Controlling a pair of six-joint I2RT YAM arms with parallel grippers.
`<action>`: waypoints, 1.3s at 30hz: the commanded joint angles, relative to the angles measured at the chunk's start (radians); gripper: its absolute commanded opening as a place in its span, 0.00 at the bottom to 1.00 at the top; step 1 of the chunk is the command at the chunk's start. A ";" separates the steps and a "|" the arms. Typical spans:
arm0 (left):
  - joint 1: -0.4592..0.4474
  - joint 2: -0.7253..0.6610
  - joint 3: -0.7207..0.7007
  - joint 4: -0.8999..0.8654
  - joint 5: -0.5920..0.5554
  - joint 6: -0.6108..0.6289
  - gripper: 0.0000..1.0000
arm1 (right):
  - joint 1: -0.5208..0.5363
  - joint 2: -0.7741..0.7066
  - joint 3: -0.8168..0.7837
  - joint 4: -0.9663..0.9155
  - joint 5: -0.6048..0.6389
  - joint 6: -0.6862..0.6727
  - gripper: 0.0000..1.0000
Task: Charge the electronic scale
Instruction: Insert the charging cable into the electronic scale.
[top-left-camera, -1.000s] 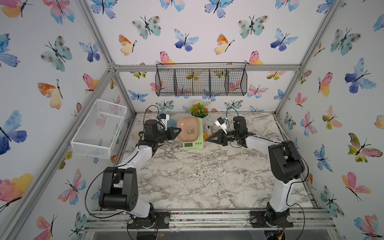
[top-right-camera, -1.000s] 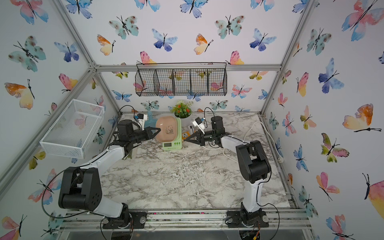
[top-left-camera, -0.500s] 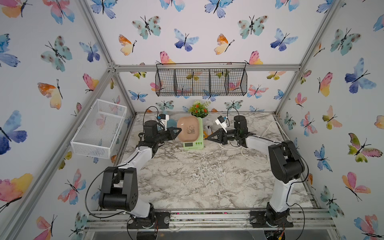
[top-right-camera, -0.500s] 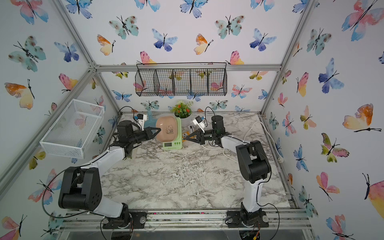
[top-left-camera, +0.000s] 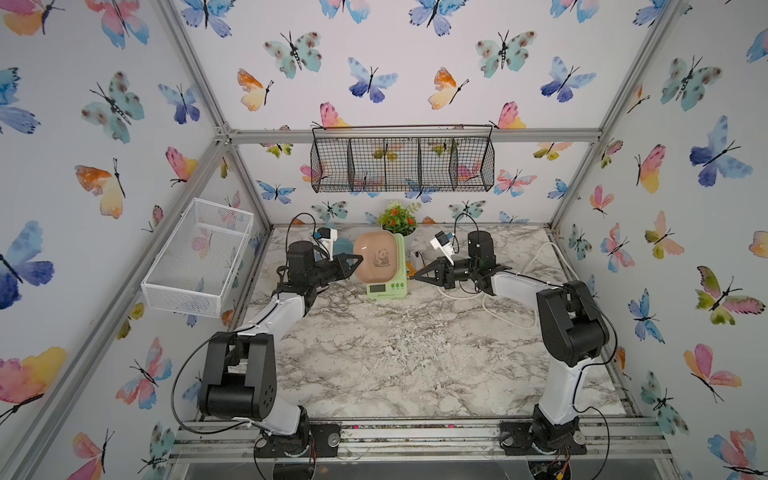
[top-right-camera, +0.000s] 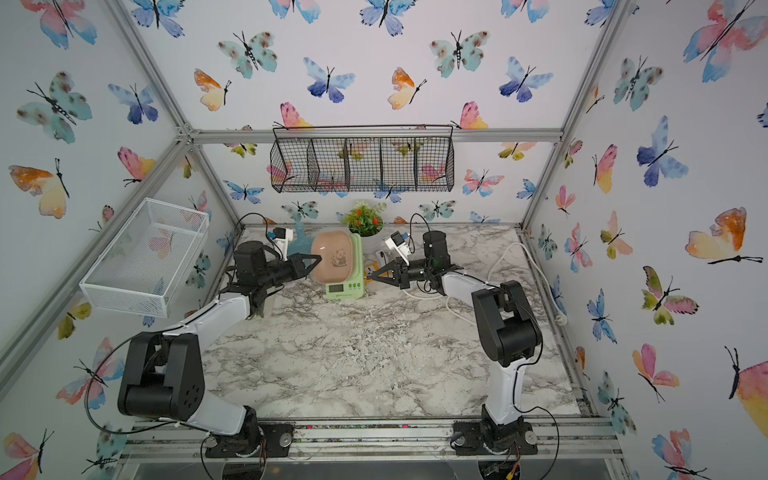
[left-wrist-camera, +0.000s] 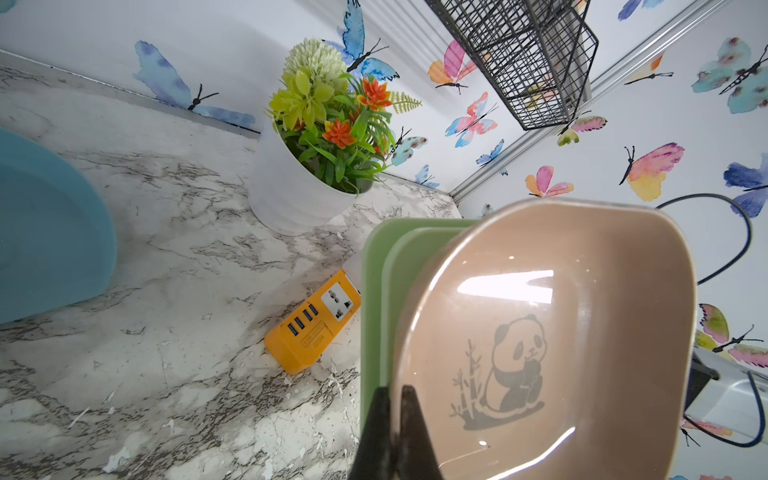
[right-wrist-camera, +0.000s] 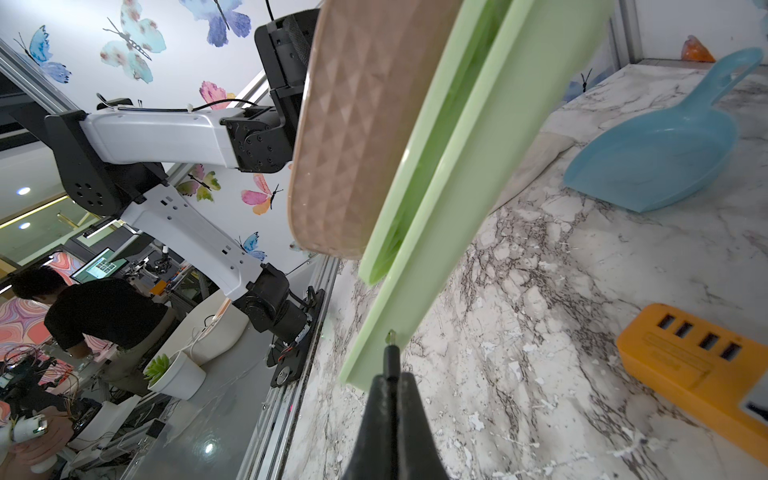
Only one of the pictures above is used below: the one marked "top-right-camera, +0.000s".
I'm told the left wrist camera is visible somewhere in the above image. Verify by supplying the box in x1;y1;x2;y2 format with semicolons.
269;227;295;249

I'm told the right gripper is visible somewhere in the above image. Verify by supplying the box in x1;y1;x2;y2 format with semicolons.
371;256;433;292

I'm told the potted plant white pot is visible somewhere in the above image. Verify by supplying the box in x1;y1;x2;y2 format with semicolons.
340;200;386;254

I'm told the white mesh wall basket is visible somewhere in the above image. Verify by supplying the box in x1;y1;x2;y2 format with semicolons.
79;198;209;318

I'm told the blue plastic dustpan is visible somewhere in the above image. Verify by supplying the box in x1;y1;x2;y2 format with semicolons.
284;221;314;257

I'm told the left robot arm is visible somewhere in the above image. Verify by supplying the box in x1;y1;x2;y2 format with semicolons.
117;241;322;458

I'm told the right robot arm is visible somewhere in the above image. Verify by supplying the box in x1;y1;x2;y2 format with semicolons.
367;230;543;457

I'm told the green electronic scale pink tray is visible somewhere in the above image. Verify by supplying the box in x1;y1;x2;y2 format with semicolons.
310;230;365;300

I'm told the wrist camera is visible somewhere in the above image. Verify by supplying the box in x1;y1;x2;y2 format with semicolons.
385;231;412;264
269;227;295;249

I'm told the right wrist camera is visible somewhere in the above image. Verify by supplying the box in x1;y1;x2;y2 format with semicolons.
385;231;412;264

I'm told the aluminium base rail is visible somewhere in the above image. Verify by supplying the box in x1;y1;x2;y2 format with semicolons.
116;418;625;463

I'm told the black usb cable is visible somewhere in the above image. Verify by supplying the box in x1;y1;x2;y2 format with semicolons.
392;212;469;301

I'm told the black wire wall basket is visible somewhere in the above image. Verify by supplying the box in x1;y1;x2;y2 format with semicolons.
268;124;455;194

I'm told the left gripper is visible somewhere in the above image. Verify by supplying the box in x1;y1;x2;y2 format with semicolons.
257;254;320;291

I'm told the orange power strip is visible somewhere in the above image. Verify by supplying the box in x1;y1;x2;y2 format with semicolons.
363;260;382;283

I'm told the white power strip cord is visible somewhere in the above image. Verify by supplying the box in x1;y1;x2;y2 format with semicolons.
401;241;568;327

